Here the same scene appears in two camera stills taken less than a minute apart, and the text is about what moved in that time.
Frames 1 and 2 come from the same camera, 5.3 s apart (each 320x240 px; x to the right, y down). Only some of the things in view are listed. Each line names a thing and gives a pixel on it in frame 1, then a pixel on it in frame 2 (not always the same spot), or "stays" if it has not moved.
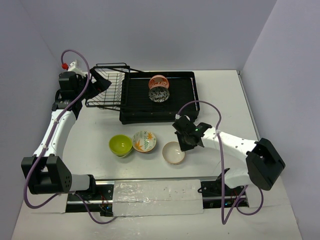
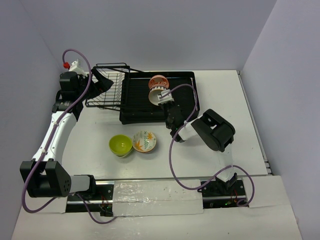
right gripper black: [184, 147] to [175, 103]
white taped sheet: [148, 197] stays
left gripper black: [92, 81] stays
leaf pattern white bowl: [144, 141] stays
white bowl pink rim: [172, 153] to [153, 92]
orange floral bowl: [157, 81] stays
